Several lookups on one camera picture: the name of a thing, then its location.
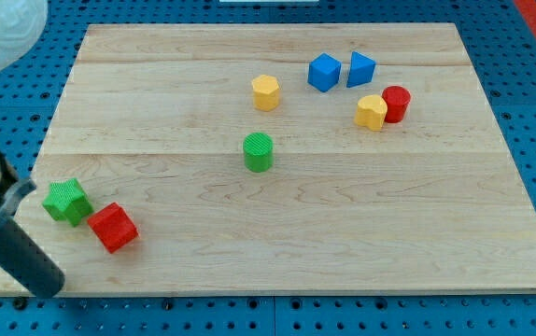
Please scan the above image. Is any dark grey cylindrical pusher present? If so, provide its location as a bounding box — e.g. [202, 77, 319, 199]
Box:
[0, 218, 65, 299]

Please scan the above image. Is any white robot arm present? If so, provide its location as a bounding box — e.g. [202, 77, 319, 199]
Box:
[0, 0, 64, 298]

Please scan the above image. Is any green star block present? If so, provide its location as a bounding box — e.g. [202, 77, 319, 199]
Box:
[42, 178, 93, 227]

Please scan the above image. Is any red cube block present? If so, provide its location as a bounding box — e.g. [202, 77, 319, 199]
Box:
[87, 203, 138, 254]

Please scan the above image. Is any green cylinder block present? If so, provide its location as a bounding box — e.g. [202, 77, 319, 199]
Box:
[243, 133, 274, 173]

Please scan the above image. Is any light wooden board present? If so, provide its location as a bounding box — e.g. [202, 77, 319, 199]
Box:
[16, 23, 536, 297]

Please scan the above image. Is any yellow hexagon block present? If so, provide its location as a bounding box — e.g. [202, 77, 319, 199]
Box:
[251, 75, 280, 111]

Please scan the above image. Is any blue cube block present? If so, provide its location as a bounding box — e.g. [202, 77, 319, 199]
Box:
[307, 53, 342, 92]

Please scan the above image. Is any yellow heart block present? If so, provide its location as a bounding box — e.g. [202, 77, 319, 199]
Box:
[353, 94, 388, 132]

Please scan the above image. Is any blue triangle block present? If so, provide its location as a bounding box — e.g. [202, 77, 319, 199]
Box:
[346, 51, 376, 88]

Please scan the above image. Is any red cylinder block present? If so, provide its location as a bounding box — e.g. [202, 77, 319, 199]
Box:
[382, 86, 411, 123]

